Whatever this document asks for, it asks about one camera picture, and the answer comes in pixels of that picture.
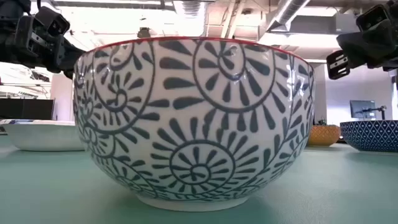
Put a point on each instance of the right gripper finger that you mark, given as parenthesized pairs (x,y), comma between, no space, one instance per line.
(337,65)

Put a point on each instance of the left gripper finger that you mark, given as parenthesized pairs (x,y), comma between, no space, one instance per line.
(71,57)

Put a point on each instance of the yellow patterned ceramic bowl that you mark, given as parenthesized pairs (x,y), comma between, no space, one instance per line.
(323,135)

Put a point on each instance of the blue diamond patterned ceramic bowl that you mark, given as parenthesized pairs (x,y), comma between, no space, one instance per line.
(373,135)

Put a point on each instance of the blue patterned paper bowl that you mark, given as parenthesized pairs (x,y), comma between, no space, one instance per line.
(43,137)

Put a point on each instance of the white bowl dark floral pattern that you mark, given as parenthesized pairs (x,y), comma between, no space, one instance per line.
(192,124)

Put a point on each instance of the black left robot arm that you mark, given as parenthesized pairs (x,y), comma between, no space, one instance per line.
(11,7)

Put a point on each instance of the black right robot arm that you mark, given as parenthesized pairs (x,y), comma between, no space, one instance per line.
(393,6)

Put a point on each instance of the white room pillar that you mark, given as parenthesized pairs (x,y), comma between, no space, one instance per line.
(62,99)

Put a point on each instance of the background computer monitor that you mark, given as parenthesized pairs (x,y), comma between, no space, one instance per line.
(360,107)

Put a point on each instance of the dark room partition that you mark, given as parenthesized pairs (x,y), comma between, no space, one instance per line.
(25,109)

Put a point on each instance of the green table mat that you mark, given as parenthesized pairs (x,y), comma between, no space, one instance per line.
(46,193)

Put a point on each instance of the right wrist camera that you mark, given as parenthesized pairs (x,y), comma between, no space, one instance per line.
(371,17)

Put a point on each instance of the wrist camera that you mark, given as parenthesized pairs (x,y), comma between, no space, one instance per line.
(371,17)
(53,21)

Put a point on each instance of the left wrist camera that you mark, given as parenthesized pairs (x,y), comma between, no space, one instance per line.
(53,21)

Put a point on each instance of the silver slanted ventilation duct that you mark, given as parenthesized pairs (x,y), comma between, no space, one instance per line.
(287,12)

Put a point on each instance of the silver spiral ventilation duct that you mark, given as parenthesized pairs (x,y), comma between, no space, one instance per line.
(191,7)

